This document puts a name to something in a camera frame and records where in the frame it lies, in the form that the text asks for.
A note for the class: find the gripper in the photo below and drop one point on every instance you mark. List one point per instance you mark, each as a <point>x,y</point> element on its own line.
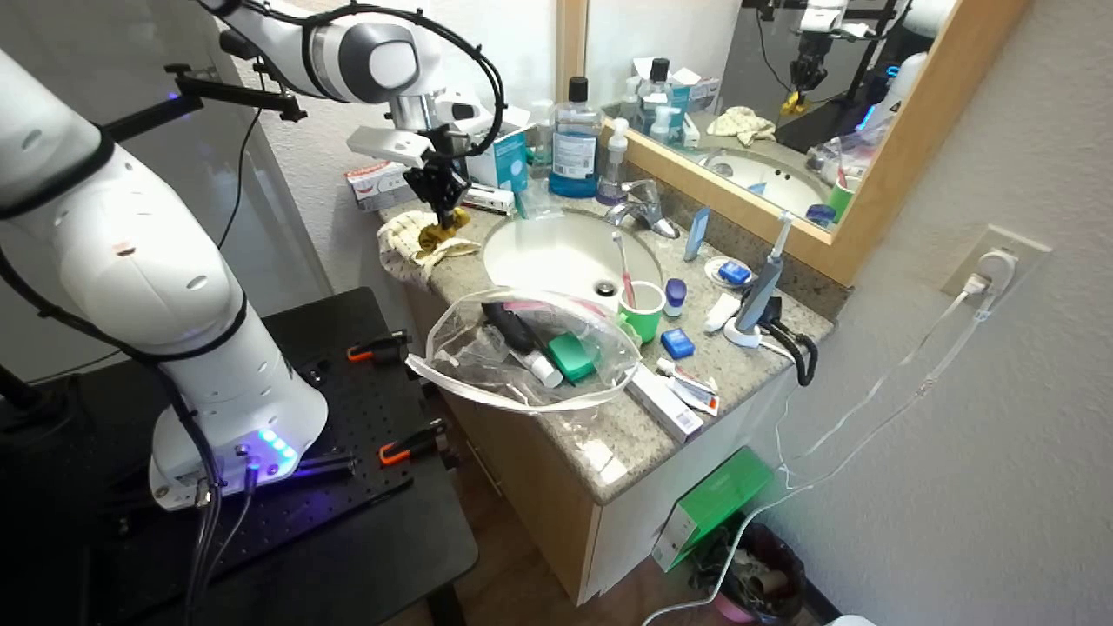
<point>437,178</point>

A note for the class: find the gold scrunchie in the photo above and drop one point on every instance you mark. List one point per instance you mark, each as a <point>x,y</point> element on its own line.
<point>439,236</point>

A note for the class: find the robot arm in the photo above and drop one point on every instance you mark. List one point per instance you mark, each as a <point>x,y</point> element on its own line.
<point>148,261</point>

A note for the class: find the white sink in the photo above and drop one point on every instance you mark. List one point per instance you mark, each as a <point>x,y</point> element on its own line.
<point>556,252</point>

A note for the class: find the clear plastic bag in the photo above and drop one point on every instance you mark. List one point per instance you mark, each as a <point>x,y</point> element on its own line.
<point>487,382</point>

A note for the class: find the flat white box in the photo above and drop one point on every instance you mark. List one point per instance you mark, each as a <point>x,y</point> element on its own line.
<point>489,199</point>

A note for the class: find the cream patterned cloth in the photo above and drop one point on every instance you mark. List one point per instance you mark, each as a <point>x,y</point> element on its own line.
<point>402,252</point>

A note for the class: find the red and white toothpaste box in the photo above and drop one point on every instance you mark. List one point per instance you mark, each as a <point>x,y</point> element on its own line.
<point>379,185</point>

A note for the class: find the teal and white box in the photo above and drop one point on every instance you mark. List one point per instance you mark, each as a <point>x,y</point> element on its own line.
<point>504,161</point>

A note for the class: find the clear small bottle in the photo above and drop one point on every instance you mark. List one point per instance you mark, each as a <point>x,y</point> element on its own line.
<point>543,139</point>

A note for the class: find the blue mouthwash bottle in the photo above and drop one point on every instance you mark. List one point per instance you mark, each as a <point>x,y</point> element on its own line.
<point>574,148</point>

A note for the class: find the orange and black clamp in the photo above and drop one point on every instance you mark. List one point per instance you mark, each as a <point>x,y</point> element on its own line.
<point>378,349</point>
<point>413,443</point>

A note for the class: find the clear soap pump bottle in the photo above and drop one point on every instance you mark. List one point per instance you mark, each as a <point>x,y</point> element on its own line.
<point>612,169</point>

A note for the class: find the pink toothbrush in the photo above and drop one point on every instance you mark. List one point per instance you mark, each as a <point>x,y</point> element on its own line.
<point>623,265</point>

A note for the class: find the green floss box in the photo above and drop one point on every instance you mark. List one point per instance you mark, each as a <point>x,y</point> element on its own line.
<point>571,356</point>

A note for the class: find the chrome tap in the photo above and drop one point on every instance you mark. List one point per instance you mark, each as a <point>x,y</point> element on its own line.
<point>645,209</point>

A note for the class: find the green cup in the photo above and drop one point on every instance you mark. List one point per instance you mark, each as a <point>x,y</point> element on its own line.
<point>643,317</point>

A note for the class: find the small blue capped bottle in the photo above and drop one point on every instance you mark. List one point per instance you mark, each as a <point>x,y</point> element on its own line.
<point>675,297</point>

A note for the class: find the blue tube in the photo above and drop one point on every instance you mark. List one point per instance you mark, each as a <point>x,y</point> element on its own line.
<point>696,235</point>

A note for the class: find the blue floss box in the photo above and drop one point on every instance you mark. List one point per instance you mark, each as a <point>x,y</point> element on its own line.
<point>677,343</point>

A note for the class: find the white dish with blue case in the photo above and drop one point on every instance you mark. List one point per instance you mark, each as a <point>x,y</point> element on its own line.
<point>730,273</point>

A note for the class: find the small white tube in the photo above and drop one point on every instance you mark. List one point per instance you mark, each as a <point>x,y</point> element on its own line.
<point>721,313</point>

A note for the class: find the long white box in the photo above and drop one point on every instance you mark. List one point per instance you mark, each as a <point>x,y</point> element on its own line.
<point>665,404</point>

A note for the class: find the wooden cabinet door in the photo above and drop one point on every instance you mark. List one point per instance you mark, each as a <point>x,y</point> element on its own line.
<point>530,496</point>

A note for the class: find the white toothpaste tube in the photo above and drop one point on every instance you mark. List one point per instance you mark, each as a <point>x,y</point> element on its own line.
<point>691,387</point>

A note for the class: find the electric toothbrush on charger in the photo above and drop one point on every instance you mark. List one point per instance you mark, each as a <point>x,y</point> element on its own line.
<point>759,291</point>

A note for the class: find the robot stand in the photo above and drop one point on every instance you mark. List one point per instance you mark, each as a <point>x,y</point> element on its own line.
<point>365,522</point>

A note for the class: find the green cardboard box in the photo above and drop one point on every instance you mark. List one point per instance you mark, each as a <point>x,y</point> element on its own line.
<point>717,504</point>

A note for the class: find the wood framed mirror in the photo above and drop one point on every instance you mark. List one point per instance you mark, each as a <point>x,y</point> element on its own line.
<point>904,148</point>

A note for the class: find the black trash bin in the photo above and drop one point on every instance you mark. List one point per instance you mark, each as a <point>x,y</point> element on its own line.
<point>769,574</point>

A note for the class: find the white plug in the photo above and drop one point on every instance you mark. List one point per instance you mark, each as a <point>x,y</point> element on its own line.
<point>996,268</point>

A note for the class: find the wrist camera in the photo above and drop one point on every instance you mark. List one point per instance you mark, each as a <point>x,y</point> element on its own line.
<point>387,144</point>

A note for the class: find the camera on mount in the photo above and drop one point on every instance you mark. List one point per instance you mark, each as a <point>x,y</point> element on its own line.
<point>226,94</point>

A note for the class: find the wall socket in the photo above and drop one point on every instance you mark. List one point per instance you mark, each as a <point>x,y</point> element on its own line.
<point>1026,252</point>

